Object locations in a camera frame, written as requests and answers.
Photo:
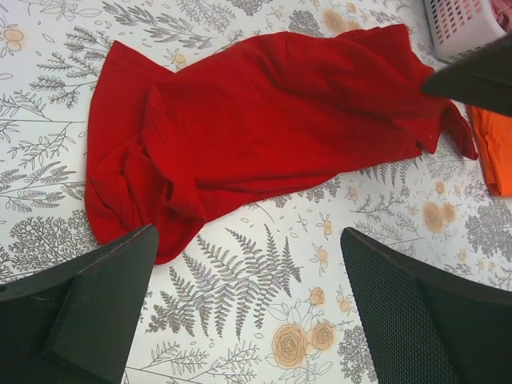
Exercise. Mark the red t shirt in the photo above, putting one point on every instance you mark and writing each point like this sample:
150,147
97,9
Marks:
271,115

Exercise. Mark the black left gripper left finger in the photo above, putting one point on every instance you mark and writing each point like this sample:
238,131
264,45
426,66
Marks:
75,322

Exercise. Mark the pink garments in basket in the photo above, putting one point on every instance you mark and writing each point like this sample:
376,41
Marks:
502,12

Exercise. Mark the white plastic laundry basket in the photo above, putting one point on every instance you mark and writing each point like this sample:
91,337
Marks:
460,27

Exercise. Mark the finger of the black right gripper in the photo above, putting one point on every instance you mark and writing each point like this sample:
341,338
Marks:
482,78

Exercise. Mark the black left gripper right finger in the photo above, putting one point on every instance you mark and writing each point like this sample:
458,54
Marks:
425,325

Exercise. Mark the folded orange t shirt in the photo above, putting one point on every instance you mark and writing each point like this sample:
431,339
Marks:
493,136

